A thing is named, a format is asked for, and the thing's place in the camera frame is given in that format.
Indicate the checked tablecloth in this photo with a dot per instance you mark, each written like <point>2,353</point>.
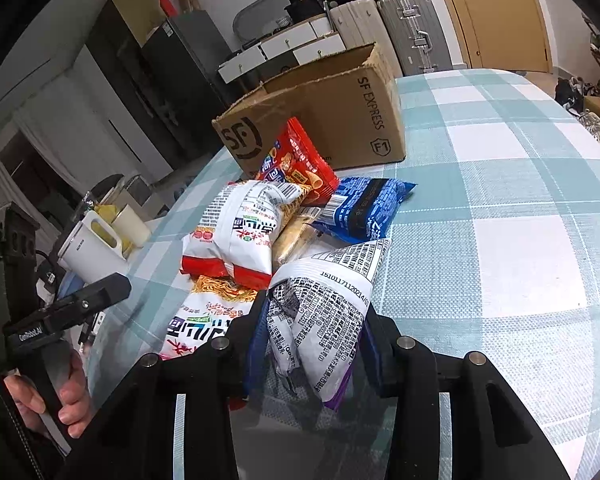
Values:
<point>480,210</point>

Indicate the wooden door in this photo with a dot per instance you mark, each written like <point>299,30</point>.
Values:
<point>495,15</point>

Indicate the cream tumbler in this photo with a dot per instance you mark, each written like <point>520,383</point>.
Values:
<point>132,225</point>

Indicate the black bag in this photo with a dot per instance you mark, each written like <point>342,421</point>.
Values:
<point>302,0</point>

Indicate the beige biscuit packet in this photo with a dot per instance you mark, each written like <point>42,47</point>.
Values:
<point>292,237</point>

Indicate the beige suitcase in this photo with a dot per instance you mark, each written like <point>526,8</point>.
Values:
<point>355,22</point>

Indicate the yellow bag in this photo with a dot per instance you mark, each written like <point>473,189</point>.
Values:
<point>107,210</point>

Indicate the blue snack packet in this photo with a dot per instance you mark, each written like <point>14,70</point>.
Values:
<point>360,205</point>

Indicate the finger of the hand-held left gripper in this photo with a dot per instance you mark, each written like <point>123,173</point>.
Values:
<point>95,295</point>

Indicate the red chips packet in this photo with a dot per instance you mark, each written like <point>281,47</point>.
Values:
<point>300,160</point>

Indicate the white drawer cabinet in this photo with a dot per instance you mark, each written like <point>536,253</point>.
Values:
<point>280,47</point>

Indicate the white red noodle packet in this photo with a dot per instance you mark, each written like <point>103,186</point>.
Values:
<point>205,320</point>
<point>230,230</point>

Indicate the black shoes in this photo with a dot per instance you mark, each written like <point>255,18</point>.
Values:
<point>567,92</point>

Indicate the grey rounded frame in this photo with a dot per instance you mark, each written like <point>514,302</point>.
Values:
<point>250,15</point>

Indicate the cardboard box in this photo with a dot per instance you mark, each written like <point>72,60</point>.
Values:
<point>330,110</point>

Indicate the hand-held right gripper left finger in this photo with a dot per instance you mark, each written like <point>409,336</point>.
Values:
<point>256,345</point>

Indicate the person's left hand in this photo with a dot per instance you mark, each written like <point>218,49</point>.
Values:
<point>75,395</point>

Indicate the silver suitcase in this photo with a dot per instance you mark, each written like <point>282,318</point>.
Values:
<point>415,30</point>

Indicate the black fridge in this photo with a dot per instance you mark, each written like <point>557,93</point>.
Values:
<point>190,75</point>

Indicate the brown cardboard sheet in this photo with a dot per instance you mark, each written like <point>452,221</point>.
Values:
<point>135,17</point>

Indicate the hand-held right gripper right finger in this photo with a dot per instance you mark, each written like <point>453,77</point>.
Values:
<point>372,360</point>

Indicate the white kettle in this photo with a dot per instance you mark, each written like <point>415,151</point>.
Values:
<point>80,255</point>

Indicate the dark wardrobe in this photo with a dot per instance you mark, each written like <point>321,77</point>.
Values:
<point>120,75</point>

